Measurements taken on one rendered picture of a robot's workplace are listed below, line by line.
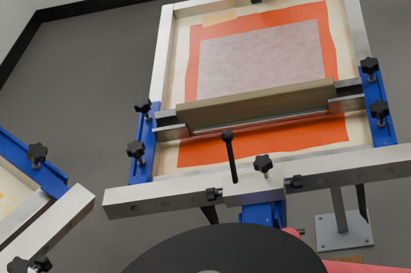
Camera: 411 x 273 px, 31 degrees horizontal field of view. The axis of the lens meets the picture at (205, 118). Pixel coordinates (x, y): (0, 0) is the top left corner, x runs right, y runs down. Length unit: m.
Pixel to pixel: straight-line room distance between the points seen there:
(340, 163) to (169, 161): 0.46
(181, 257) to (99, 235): 2.35
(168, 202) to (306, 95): 0.41
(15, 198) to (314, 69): 0.83
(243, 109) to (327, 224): 1.38
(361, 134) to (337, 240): 1.29
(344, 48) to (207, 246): 1.06
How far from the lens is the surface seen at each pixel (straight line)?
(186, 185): 1.59
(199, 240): 1.06
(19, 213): 1.57
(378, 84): 1.79
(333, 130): 1.76
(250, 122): 1.76
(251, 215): 1.49
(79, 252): 3.33
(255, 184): 1.50
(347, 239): 2.97
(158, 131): 1.79
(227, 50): 2.09
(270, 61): 2.00
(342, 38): 2.03
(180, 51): 2.14
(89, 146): 4.04
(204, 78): 2.01
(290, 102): 1.74
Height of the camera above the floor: 1.99
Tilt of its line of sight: 30 degrees down
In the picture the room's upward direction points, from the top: 16 degrees counter-clockwise
